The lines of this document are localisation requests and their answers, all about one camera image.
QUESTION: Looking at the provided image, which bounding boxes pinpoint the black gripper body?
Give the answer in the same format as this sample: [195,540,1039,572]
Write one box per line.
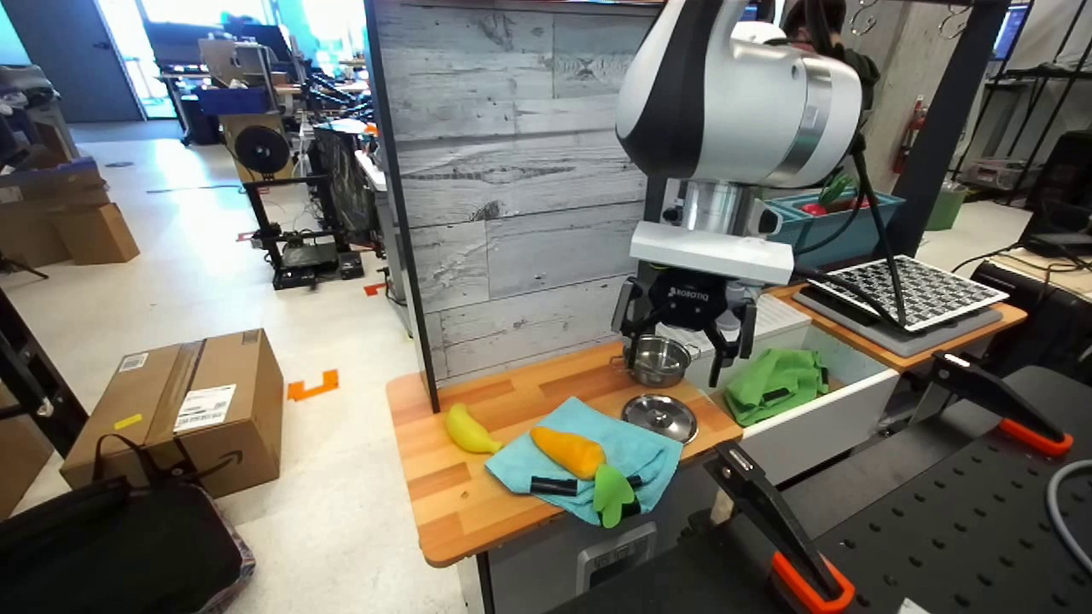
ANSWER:
[617,264,762,339]

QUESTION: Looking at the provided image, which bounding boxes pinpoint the small metal bowl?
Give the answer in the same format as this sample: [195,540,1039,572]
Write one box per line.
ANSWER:
[617,390,700,446]

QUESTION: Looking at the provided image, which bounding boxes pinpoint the orange plush carrot toy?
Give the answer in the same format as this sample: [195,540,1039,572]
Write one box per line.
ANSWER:
[530,424,642,532]

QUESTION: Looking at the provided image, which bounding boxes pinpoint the small steel pot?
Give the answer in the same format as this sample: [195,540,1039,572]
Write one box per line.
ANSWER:
[622,331,695,391]

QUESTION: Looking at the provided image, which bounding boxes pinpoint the white toy sink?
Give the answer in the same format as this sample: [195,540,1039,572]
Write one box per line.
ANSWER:
[652,321,900,487]

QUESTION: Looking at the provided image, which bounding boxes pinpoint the red plush radish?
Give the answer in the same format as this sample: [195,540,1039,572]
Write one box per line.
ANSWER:
[795,167,860,219]

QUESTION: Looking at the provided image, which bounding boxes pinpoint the yellow toy banana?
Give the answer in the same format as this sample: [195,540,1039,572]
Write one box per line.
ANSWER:
[442,401,502,456]

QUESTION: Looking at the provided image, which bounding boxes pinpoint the wooden counter top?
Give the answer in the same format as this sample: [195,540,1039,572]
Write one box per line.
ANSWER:
[385,339,745,570]

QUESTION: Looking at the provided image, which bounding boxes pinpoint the green cloth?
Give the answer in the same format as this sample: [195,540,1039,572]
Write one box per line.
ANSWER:
[716,343,832,431]

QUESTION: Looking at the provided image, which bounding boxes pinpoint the teal storage bin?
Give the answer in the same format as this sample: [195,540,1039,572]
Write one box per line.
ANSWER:
[757,186,913,277]

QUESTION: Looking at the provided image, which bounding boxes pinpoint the teal cloth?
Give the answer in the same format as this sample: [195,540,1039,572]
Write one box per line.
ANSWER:
[485,391,686,527]

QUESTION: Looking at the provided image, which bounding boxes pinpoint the grey wood plank panel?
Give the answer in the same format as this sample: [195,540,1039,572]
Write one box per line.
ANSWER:
[378,0,686,384]

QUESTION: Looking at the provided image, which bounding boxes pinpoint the black white calibration board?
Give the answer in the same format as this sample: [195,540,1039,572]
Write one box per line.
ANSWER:
[809,251,1013,334]

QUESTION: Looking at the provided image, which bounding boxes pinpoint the black clamp orange tips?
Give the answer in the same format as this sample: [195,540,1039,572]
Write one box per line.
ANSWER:
[700,440,860,614]
[908,352,1075,460]

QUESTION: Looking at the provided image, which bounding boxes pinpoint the cabinet under counter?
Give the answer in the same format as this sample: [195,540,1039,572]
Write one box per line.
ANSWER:
[476,455,732,614]

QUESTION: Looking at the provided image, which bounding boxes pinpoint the black perforated breadboard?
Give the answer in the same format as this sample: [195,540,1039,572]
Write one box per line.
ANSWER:
[555,363,1092,614]

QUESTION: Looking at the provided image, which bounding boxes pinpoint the black spool on stand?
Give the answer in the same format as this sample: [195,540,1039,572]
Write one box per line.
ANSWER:
[219,110,370,294]

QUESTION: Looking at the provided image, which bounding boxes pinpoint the brown cardboard box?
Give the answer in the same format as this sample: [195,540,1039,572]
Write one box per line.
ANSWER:
[59,326,288,502]

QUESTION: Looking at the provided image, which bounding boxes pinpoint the stacked cardboard boxes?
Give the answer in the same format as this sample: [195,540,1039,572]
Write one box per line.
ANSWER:
[0,156,145,268]

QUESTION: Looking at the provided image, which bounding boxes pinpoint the black bag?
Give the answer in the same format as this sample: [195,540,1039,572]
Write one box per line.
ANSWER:
[0,431,256,614]

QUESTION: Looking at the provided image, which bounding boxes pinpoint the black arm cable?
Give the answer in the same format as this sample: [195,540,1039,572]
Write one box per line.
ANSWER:
[848,111,915,334]

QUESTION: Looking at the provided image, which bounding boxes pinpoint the black frame post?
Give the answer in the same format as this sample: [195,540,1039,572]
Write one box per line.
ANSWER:
[884,0,1010,259]
[361,0,445,414]

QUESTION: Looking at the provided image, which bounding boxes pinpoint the grey cable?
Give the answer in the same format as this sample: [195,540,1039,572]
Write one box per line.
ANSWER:
[1043,456,1092,572]

